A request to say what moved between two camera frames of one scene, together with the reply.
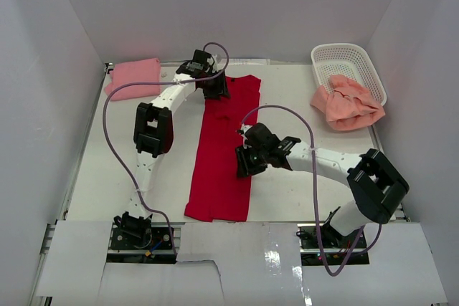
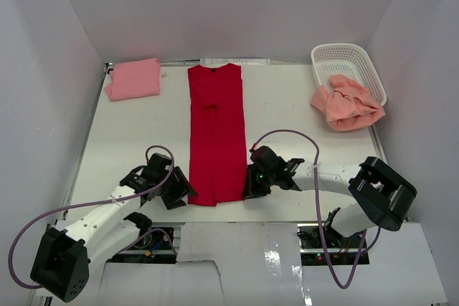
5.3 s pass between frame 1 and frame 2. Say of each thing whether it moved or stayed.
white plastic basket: stayed
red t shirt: moved
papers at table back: stayed
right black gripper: moved
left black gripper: moved
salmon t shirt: stayed
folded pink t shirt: stayed
